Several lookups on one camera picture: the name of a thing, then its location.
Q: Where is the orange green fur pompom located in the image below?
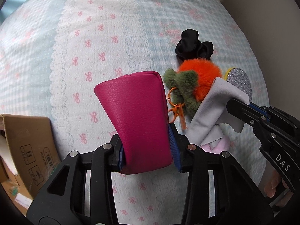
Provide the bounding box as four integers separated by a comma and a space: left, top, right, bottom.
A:
163, 58, 222, 130

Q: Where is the silver glitter yellow sponge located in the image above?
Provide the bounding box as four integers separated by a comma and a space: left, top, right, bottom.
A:
224, 67, 253, 101

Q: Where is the grey microfibre cloth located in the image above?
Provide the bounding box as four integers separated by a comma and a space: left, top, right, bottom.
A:
186, 77, 250, 148

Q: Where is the pink and blue bedspread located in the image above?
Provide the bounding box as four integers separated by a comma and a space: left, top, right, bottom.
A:
0, 0, 270, 225

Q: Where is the cardboard box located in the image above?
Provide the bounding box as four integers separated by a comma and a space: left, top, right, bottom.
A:
1, 114, 61, 215

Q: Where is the person's right hand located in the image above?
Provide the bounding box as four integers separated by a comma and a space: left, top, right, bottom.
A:
264, 170, 293, 208

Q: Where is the black scrunchie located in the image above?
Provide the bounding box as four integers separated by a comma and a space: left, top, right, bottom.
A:
175, 29, 214, 61

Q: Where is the magenta leather pouch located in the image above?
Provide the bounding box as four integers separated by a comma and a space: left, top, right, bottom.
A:
94, 71, 172, 174

